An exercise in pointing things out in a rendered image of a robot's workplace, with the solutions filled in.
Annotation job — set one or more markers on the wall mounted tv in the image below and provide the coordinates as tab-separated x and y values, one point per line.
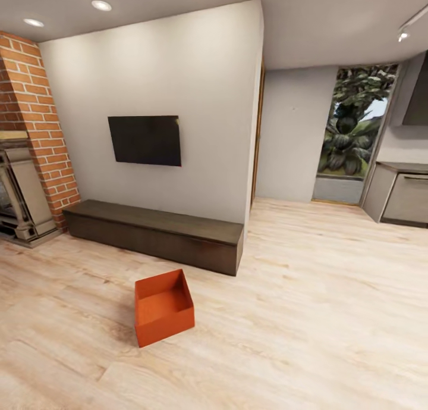
153	140

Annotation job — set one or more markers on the wood fireplace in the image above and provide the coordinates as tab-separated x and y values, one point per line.
25	216

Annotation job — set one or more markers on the door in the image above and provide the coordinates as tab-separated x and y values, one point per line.
262	75

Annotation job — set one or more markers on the storage box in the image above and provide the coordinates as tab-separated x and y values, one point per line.
163	307

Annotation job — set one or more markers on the cabinet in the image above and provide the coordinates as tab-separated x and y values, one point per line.
209	244
411	108

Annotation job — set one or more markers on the fixed window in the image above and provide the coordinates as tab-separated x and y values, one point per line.
358	112

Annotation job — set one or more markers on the dishwasher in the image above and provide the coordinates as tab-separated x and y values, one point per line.
408	200

